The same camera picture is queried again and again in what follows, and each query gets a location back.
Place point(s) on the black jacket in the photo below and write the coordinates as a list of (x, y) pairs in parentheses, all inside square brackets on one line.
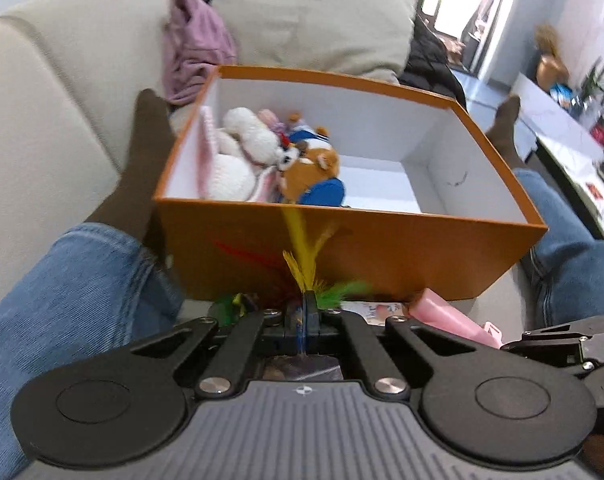
[(426, 65)]

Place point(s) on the purple cloth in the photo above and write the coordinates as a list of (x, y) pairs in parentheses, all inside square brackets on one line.
[(197, 45)]

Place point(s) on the white plush toy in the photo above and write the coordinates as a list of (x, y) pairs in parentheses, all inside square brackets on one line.
[(249, 135)]

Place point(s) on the pink plastic case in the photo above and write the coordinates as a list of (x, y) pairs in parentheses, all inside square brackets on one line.
[(446, 317)]

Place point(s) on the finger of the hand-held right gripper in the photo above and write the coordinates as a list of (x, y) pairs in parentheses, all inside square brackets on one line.
[(556, 345)]

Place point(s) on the beige sofa cushion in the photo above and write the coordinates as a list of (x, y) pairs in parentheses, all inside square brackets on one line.
[(307, 25)]

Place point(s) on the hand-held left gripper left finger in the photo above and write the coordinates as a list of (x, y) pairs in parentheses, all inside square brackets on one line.
[(294, 327)]

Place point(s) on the colourful feather shuttlecock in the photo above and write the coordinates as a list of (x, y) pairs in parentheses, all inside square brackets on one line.
[(302, 255)]

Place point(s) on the potted plant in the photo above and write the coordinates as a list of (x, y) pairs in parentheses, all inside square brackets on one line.
[(594, 85)]

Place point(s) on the golden bust figurine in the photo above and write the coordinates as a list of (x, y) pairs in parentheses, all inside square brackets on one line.
[(551, 65)]

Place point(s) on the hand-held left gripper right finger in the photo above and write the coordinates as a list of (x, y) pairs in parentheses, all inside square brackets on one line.
[(314, 327)]

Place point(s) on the orange and blue plush toy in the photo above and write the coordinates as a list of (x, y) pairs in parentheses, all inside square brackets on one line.
[(307, 170)]

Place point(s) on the white marble cabinet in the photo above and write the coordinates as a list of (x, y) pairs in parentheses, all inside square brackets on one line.
[(556, 125)]

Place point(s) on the person's leg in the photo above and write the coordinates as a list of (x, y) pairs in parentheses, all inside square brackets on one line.
[(72, 300), (571, 260)]

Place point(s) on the orange cardboard box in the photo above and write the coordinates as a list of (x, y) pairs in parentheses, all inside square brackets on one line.
[(381, 255)]

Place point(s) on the person's left leg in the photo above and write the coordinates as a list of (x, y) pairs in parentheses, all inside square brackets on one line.
[(72, 300)]

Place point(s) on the person's right leg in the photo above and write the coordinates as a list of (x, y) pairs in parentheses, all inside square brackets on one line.
[(571, 260)]

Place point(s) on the printed paper packet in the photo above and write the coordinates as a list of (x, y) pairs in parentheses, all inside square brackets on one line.
[(376, 311)]

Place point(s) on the beige sofa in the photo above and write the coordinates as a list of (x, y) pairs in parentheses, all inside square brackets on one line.
[(57, 110)]

